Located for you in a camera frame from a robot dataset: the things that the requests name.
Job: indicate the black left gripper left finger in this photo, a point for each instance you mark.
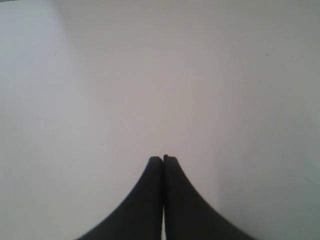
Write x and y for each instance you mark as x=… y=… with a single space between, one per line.
x=140 y=215

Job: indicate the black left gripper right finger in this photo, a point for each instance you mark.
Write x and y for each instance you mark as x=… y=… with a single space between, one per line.
x=187 y=215

